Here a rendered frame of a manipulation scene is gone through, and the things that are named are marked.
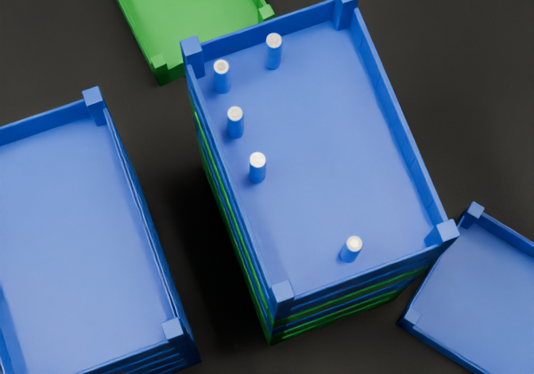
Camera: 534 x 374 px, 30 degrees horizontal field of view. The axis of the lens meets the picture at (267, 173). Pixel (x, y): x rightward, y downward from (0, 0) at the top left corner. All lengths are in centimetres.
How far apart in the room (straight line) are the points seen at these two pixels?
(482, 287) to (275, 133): 52
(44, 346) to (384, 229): 41
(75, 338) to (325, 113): 38
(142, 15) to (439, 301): 64
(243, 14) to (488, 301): 58
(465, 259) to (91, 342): 61
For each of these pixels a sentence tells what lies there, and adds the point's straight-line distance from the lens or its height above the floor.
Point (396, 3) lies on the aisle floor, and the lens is 164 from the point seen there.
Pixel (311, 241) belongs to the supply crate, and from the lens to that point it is 109.
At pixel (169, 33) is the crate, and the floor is 0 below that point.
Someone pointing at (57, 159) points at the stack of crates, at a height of 32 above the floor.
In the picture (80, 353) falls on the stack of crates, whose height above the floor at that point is 32.
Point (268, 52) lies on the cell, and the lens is 110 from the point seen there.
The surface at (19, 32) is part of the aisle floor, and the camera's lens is 164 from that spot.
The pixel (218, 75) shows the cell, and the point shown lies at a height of 46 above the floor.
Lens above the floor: 147
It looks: 75 degrees down
